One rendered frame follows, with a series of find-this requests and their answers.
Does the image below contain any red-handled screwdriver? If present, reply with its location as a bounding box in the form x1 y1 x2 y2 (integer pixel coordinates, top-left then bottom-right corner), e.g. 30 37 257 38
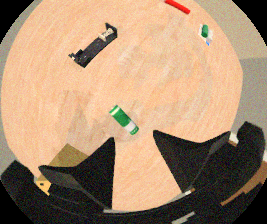
165 0 190 15

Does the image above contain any green and white battery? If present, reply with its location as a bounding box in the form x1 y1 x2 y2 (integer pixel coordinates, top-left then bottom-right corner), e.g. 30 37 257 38
109 104 140 135

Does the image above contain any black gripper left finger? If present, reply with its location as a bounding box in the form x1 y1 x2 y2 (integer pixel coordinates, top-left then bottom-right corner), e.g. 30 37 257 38
39 137 116 210

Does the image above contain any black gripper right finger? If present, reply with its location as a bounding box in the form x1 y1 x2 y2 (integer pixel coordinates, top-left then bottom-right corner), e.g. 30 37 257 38
153 129 231 193

